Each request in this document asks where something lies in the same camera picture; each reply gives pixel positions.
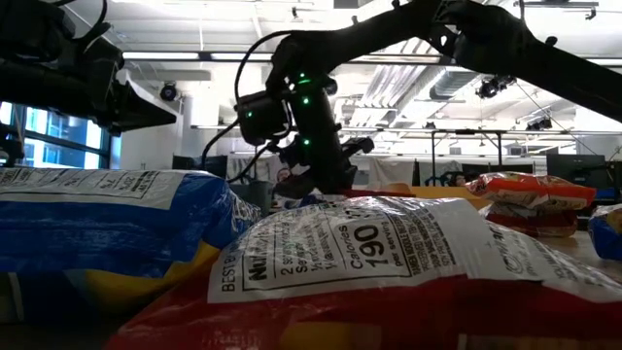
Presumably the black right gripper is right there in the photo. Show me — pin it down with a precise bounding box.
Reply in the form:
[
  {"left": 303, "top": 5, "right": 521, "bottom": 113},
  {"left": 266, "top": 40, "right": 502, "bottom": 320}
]
[{"left": 274, "top": 130, "right": 375, "bottom": 200}]

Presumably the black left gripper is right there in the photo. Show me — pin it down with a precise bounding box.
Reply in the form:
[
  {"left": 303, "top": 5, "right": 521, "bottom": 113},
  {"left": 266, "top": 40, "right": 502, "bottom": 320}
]
[{"left": 72, "top": 36, "right": 177, "bottom": 137}]

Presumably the long ceiling light strip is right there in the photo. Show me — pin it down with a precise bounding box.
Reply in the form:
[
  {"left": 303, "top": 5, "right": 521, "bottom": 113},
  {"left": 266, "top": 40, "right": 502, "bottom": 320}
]
[{"left": 121, "top": 51, "right": 622, "bottom": 68}]

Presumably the white hanging cloth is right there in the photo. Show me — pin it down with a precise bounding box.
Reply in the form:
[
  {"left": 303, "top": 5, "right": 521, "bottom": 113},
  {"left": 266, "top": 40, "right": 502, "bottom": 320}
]
[{"left": 367, "top": 157, "right": 417, "bottom": 189}]

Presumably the large bright window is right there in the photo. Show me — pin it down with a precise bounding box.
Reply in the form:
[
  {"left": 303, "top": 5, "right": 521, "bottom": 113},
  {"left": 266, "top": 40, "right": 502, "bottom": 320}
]
[{"left": 0, "top": 99, "right": 112, "bottom": 171}]

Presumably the orange plastic bin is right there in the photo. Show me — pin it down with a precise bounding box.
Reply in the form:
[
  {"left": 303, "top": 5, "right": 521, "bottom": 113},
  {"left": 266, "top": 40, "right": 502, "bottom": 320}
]
[{"left": 378, "top": 182, "right": 493, "bottom": 211}]

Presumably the black equipment stand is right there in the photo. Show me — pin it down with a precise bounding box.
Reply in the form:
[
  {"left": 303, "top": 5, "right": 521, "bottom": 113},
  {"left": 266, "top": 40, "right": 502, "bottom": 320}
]
[{"left": 0, "top": 121, "right": 25, "bottom": 169}]

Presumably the black spotlight cluster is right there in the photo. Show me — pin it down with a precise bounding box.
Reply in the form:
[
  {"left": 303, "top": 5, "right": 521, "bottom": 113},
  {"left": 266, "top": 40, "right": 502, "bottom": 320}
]
[
  {"left": 474, "top": 72, "right": 517, "bottom": 101},
  {"left": 525, "top": 116, "right": 554, "bottom": 132}
]

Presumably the black ceiling track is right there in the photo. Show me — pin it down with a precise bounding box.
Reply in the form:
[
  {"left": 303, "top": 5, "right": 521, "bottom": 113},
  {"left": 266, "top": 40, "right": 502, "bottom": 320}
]
[{"left": 513, "top": 0, "right": 600, "bottom": 21}]

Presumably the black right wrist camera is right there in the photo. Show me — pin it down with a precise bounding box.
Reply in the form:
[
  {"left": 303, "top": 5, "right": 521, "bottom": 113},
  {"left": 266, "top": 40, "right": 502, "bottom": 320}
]
[{"left": 234, "top": 89, "right": 293, "bottom": 147}]

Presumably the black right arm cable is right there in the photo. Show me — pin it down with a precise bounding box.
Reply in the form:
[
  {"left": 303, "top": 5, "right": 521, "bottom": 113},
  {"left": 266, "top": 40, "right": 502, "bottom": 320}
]
[{"left": 200, "top": 29, "right": 293, "bottom": 185}]

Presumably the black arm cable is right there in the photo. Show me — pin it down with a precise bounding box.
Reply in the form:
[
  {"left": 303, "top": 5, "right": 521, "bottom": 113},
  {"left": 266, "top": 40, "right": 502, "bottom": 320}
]
[
  {"left": 51, "top": 0, "right": 111, "bottom": 48},
  {"left": 200, "top": 29, "right": 293, "bottom": 185}
]

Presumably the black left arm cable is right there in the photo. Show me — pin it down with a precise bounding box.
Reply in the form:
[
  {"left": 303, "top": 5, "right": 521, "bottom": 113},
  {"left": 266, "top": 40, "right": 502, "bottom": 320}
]
[{"left": 51, "top": 0, "right": 111, "bottom": 48}]

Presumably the black metal table frame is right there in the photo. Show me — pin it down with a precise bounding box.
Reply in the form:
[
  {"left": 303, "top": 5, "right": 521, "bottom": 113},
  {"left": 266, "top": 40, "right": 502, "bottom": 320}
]
[{"left": 430, "top": 128, "right": 504, "bottom": 187}]

